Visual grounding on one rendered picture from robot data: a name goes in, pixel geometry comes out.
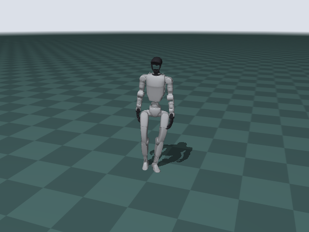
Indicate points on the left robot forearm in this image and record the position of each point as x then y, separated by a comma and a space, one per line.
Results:
171, 107

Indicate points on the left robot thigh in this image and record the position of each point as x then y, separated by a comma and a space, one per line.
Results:
164, 121

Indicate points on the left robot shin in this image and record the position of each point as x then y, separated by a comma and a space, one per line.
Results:
157, 152

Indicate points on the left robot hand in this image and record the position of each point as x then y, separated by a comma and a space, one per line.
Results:
171, 121

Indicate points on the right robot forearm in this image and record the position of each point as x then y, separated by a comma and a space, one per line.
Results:
139, 102

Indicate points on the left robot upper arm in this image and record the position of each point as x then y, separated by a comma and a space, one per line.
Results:
169, 82

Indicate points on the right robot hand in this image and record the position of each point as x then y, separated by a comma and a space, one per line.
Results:
138, 111

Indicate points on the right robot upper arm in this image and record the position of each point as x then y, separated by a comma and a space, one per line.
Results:
142, 85

